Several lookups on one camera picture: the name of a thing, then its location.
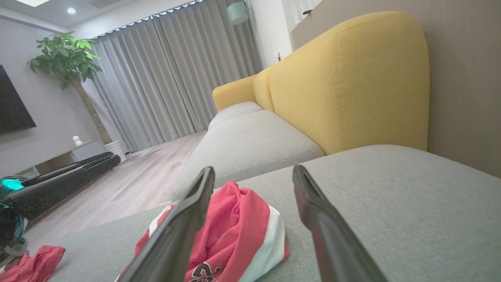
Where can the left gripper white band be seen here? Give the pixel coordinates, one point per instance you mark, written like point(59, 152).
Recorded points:
point(11, 184)

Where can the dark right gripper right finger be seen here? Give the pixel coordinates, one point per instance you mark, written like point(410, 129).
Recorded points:
point(332, 243)

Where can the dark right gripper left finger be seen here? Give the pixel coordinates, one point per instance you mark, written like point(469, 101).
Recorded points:
point(172, 243)

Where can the red and white basketball jersey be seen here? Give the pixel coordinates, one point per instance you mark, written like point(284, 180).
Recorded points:
point(235, 219)

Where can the red white striped garment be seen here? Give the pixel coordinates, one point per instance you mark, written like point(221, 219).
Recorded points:
point(35, 266)

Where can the low TV cabinet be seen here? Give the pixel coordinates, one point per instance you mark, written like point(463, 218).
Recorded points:
point(66, 156)

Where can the small white figurine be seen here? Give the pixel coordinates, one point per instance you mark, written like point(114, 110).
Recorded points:
point(77, 141)

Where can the large grey sofa chaise seat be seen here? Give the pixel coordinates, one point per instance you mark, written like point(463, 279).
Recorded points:
point(411, 219)

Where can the green potted tree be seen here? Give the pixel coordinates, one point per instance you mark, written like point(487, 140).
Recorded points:
point(64, 58)

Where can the grey pleated curtain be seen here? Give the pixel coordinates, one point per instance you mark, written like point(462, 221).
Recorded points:
point(168, 74)

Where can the yellow sofa end backrest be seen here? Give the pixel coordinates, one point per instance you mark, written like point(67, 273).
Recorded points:
point(233, 92)

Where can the wide yellow sofa backrest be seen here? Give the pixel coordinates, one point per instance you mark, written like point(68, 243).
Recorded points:
point(352, 78)

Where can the round ceiling spotlight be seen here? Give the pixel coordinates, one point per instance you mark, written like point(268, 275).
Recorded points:
point(71, 10)

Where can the narrow yellow sofa backrest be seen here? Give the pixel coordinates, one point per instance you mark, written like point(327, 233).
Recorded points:
point(263, 88)

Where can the rectangular ceiling light panel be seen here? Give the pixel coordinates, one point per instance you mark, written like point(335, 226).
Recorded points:
point(33, 2)

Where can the pale teal pendant lamp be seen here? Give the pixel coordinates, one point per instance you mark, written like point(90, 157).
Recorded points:
point(237, 13)

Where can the black wall television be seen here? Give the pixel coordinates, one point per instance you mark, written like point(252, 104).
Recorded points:
point(11, 105)

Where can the white wall switch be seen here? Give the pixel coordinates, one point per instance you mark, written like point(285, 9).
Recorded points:
point(278, 56)

